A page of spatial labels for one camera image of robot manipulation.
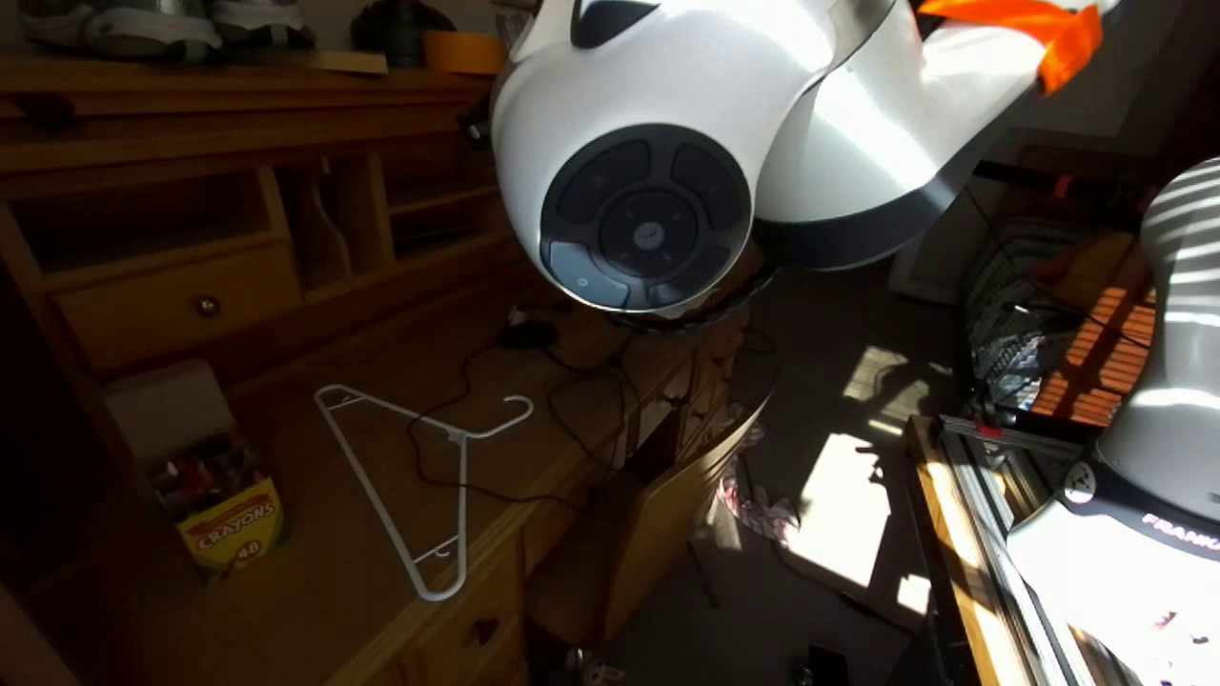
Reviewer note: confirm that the white plastic clothes hanger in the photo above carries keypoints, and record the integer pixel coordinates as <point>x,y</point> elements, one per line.
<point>416,477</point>

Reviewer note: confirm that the blue grey sneaker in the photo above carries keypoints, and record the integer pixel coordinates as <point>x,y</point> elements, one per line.
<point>167,30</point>

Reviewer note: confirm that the wooden chair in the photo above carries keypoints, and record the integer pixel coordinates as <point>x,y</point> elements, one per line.
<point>636,532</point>

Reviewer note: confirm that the yellow tape roll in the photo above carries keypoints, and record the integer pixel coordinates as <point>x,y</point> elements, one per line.
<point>461,51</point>

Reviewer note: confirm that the wooden roll-top desk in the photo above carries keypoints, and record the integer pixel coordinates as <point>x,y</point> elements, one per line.
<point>295,232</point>

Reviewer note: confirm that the robot base white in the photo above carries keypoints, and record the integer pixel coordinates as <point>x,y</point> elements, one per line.
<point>1131,547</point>

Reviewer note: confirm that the yellow green crayon box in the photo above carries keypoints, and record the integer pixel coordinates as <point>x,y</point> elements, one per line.
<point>201,472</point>

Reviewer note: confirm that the orange cable clip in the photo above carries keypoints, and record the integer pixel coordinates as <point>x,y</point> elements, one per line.
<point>1064,36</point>

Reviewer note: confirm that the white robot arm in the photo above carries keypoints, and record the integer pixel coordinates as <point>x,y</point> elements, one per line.
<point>647,148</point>

